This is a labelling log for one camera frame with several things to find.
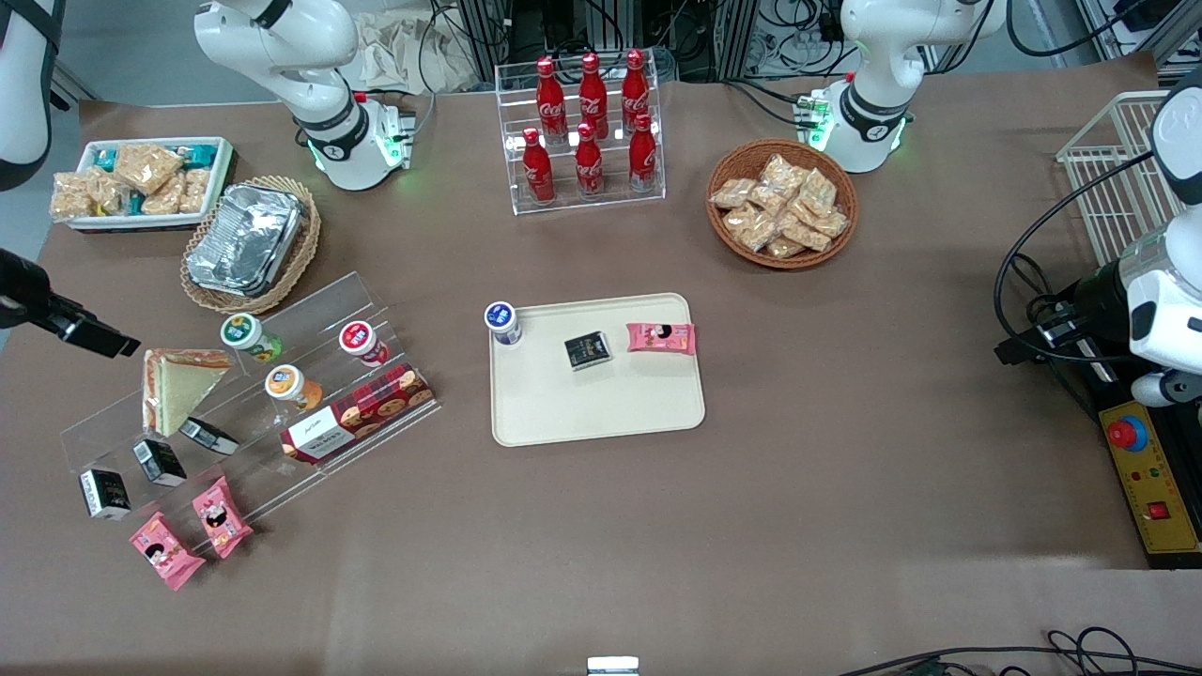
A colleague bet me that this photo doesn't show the stacked foil containers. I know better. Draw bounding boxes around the stacked foil containers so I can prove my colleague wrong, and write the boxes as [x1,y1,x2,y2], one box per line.
[185,183,307,300]

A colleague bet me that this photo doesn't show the beige plastic tray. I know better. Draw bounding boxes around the beige plastic tray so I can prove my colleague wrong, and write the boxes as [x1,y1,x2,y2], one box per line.
[489,293,706,448]

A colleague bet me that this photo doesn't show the brown table cover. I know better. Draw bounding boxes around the brown table cover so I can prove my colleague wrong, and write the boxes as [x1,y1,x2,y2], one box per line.
[0,52,1202,676]

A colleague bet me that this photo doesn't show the beige crumpled cloth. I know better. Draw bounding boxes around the beige crumpled cloth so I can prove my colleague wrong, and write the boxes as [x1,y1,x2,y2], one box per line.
[355,8,475,95]

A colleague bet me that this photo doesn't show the small black snack box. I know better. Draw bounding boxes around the small black snack box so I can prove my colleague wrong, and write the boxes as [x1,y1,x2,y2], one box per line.
[131,438,188,488]
[563,330,613,373]
[177,416,240,457]
[78,468,133,521]

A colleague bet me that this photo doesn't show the green lid yogurt cup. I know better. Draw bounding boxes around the green lid yogurt cup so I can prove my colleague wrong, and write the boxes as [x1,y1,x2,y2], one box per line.
[220,313,284,366]

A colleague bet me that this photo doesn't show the white rectangular snack tray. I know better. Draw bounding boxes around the white rectangular snack tray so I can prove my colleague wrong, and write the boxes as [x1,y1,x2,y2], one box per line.
[51,136,236,233]

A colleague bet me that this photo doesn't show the oval wicker basket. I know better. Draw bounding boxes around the oval wicker basket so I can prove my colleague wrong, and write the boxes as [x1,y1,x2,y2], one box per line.
[179,175,322,316]

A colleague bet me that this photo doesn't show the clear acrylic bottle rack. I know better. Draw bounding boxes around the clear acrylic bottle rack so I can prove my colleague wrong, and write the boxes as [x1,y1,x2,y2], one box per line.
[494,55,667,218]

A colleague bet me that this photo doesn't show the grey metal bar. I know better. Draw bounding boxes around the grey metal bar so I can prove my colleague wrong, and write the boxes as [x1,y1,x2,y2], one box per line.
[49,64,97,110]

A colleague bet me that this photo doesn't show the orange lid yogurt cup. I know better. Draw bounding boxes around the orange lid yogurt cup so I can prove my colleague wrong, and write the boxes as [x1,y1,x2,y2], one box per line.
[264,363,324,413]

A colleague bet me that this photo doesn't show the pink snack packet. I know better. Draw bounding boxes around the pink snack packet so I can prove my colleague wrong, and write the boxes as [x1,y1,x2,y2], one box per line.
[128,511,208,592]
[625,322,698,357]
[192,475,255,561]

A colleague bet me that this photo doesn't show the red cola bottle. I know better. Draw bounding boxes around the red cola bottle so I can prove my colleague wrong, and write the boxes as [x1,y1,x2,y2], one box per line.
[621,49,652,130]
[535,56,568,144]
[574,122,606,199]
[521,127,556,206]
[578,52,609,138]
[627,113,658,193]

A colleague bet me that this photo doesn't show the red lid yogurt cup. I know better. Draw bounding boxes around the red lid yogurt cup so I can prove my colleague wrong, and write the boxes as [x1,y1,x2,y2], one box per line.
[338,320,391,368]

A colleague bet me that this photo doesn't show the round brown wicker basket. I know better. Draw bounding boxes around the round brown wicker basket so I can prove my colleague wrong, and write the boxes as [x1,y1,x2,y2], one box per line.
[705,138,860,271]

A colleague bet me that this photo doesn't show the triangular sandwich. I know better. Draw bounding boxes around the triangular sandwich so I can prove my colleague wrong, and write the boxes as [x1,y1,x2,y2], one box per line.
[142,348,235,438]

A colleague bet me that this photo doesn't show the clear acrylic stepped shelf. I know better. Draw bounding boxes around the clear acrylic stepped shelf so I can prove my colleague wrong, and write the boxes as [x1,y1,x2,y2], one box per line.
[59,271,443,529]

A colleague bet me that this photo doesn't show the red plaid cookie box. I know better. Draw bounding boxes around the red plaid cookie box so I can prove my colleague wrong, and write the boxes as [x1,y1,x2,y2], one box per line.
[279,363,438,466]

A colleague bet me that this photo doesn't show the yellow control box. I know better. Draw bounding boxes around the yellow control box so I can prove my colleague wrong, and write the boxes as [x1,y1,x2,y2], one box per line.
[1098,398,1202,556]

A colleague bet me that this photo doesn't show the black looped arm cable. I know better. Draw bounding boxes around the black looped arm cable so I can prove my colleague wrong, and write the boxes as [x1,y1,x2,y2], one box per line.
[993,150,1162,395]

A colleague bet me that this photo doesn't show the black floor cables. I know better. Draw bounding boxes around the black floor cables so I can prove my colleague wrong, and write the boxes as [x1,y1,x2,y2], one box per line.
[834,626,1202,676]

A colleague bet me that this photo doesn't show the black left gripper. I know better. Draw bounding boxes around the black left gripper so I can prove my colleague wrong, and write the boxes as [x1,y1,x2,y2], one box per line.
[994,261,1133,368]

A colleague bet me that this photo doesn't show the blue lid yogurt cup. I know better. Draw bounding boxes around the blue lid yogurt cup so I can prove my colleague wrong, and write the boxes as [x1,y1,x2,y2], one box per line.
[484,300,523,347]

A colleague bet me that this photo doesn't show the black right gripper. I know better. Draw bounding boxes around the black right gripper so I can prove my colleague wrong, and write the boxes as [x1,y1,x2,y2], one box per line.
[0,248,143,360]

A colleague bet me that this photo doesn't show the white wire basket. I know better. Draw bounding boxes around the white wire basket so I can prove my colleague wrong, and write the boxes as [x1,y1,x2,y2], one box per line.
[1056,90,1186,269]

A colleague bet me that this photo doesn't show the aluminium frame rack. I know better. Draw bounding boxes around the aluminium frame rack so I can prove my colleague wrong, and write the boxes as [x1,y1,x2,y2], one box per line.
[455,0,752,82]

